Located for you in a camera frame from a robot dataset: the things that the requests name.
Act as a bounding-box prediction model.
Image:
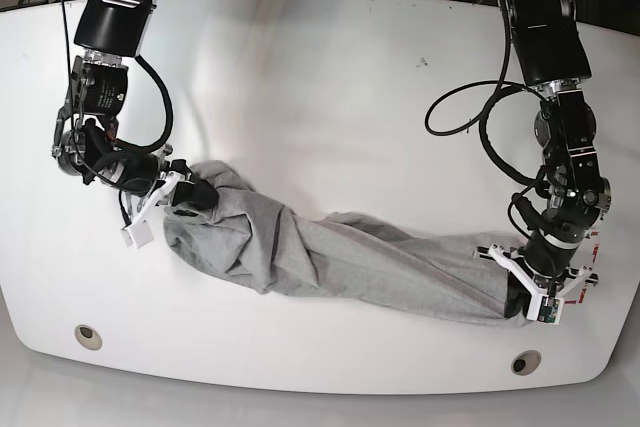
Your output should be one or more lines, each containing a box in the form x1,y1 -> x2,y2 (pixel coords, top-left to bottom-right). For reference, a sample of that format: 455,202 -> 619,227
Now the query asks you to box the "left table grommet hole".
74,325 -> 103,351

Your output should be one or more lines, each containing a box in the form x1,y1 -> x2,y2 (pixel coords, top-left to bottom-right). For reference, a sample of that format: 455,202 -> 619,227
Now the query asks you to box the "grey t-shirt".
163,161 -> 527,328

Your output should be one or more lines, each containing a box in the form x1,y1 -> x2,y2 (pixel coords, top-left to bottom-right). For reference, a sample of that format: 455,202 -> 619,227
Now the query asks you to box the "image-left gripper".
119,159 -> 219,227

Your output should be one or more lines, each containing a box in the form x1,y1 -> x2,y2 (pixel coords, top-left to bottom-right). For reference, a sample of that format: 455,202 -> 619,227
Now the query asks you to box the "table grommet hole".
511,350 -> 542,376
74,325 -> 103,351

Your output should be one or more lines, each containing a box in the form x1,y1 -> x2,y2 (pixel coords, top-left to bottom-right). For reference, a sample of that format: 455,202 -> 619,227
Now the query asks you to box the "red tape rectangle marking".
563,228 -> 600,305

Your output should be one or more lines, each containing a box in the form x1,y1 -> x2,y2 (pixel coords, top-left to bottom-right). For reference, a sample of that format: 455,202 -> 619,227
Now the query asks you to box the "image-left arm black cable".
119,54 -> 176,153

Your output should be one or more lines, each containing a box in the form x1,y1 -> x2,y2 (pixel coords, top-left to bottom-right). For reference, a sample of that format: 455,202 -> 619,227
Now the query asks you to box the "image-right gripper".
502,248 -> 580,319

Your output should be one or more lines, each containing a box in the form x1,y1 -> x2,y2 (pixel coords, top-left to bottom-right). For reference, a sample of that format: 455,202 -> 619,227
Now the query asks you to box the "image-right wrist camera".
526,295 -> 565,325

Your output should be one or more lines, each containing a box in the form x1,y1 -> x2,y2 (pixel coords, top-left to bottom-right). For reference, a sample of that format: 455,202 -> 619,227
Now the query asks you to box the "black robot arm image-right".
479,0 -> 611,324

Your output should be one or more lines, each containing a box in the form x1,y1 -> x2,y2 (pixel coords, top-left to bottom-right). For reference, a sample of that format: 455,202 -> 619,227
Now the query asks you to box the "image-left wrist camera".
121,220 -> 154,248

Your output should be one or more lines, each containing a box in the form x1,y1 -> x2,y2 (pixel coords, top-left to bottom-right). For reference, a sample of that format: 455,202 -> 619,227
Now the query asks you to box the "right table grommet hole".
511,350 -> 542,376

